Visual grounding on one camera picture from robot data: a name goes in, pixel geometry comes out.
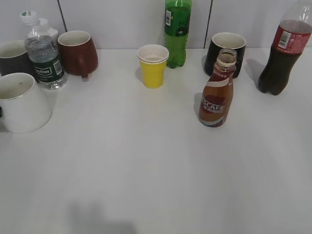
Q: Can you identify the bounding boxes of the brown coffee drink bottle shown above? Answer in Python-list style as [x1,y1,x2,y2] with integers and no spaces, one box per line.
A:
[198,49,236,127]

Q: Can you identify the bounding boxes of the white ceramic mug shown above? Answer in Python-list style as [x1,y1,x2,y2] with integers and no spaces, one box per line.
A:
[0,73,52,134]

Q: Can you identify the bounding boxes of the yellow paper cup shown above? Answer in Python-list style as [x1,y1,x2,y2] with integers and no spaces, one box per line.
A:
[137,44,169,89]

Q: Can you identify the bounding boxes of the dark red ceramic mug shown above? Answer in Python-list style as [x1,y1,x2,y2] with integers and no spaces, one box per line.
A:
[58,30,98,82]

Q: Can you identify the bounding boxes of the black ceramic mug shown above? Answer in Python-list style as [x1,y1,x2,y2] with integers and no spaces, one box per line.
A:
[204,32,246,78]

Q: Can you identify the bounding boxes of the green soda bottle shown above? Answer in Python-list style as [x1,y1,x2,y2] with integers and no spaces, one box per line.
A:
[164,0,192,69]

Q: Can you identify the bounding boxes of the clear water bottle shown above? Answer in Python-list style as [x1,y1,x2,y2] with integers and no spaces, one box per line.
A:
[20,10,67,90]

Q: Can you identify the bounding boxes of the dark grey ceramic mug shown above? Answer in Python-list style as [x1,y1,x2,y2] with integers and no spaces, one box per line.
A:
[0,40,36,77]

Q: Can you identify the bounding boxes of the dark cola bottle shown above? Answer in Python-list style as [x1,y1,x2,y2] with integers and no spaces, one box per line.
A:
[258,0,312,96]

